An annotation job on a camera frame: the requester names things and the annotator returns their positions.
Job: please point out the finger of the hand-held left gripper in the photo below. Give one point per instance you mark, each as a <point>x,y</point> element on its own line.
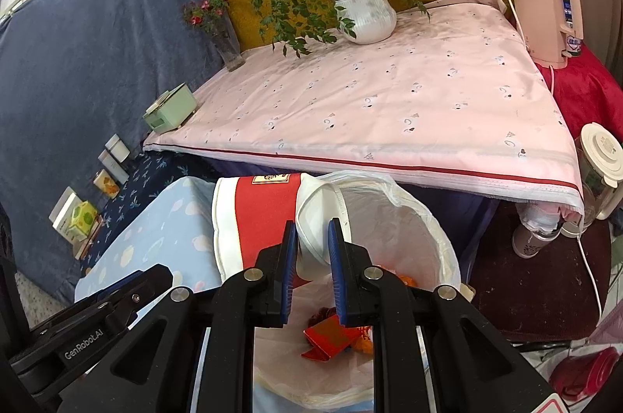
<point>131,291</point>

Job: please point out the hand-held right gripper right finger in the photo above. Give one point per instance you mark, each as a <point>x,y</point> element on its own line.
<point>336,267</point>

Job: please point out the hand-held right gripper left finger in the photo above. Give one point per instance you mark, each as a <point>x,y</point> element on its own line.
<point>290,267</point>

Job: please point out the dark red fuzzy clump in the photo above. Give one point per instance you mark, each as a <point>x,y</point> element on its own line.
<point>325,314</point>

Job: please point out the red and white paper cup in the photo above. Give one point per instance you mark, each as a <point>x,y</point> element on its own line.
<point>263,218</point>

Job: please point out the red packet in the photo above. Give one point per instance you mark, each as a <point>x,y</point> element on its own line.
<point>331,337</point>

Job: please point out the orange plastic wrapper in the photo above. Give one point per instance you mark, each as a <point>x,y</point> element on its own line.
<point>409,280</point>

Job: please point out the bin with white liner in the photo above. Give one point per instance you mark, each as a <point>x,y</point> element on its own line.
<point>409,223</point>

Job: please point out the light blue dotted tablecloth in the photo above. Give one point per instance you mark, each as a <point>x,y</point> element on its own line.
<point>160,238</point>

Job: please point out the wooden rack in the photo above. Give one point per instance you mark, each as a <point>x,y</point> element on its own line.
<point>90,242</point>

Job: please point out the green tissue box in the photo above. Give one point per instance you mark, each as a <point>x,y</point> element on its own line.
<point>82,221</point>

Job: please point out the tin can with orange print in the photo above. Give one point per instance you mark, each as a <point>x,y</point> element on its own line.
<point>106,185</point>

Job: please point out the navy printed cloth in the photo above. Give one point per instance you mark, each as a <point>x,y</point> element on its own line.
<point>146,179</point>

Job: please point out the tall white canister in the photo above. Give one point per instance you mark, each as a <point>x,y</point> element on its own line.
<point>113,169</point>

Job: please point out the navy quilt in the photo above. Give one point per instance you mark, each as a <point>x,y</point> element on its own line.
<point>467,218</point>

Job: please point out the short white canister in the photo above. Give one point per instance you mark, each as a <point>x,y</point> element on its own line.
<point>117,146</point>

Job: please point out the pink printed sheet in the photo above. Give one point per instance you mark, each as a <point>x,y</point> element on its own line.
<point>389,92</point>

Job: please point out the mint green box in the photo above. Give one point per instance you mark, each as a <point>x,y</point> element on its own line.
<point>170,111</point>

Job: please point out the grey cup with pink contents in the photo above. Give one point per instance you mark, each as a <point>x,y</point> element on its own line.
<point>528,242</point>

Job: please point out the dark maroon mat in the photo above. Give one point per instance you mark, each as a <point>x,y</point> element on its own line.
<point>535,296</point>

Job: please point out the glass vase with flowers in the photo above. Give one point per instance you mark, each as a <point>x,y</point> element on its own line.
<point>232,53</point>

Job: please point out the blue-grey cloth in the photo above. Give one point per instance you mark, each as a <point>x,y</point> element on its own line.
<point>73,77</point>

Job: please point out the red plastic object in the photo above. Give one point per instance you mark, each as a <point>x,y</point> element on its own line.
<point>584,371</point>

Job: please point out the clear jug with white lid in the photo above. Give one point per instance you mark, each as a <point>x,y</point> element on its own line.
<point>601,145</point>

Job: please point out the red cloth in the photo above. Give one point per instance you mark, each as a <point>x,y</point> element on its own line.
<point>594,92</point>

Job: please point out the pink water dispenser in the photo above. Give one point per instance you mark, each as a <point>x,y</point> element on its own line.
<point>535,14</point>

